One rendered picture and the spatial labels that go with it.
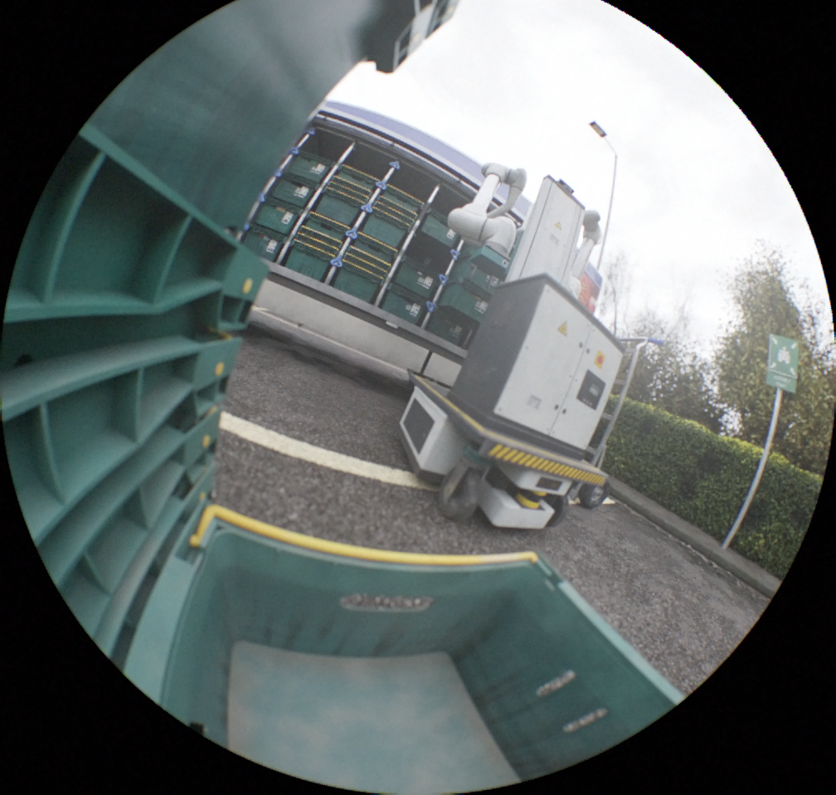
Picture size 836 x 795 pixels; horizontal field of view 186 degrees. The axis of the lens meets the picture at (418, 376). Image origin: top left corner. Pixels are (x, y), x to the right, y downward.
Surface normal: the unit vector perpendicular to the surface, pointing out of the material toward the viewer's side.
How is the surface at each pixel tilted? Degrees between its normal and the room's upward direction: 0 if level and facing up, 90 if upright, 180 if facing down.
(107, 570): 0
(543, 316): 90
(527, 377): 90
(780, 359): 90
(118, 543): 0
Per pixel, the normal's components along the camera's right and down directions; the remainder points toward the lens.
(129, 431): 0.28, 0.20
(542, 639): -0.84, -0.41
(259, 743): 0.40, -0.91
